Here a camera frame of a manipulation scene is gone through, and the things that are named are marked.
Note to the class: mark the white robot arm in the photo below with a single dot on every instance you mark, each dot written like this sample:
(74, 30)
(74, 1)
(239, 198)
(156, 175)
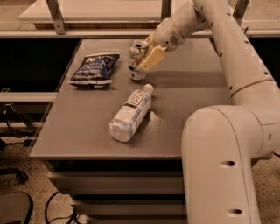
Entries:
(219, 142)

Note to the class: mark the middle metal bracket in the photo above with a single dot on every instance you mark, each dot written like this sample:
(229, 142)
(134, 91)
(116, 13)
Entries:
(166, 6)

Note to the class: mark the grey drawer cabinet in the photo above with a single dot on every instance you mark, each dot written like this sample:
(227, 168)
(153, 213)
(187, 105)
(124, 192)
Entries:
(140, 181)

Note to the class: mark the right metal bracket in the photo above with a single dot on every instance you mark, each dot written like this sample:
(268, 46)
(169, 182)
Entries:
(240, 8)

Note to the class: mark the white plastic water bottle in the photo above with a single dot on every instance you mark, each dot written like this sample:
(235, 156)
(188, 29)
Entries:
(126, 121)

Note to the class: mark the blue chip bag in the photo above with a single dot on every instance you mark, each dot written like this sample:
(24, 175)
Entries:
(95, 70)

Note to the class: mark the left metal bracket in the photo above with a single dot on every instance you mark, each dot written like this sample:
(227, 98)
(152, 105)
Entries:
(58, 21)

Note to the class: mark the black office chair base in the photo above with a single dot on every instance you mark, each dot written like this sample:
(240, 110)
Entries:
(15, 207)

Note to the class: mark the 7up soda can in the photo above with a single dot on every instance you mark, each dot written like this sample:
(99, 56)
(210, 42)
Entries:
(137, 51)

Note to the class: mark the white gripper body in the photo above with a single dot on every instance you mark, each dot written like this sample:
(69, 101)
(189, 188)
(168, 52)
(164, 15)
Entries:
(166, 35)

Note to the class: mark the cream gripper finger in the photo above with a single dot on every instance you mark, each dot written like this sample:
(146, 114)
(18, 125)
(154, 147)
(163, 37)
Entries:
(153, 57)
(150, 41)

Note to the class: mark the metal bracket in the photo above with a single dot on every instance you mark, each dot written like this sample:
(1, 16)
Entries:
(166, 6)
(240, 8)
(58, 21)

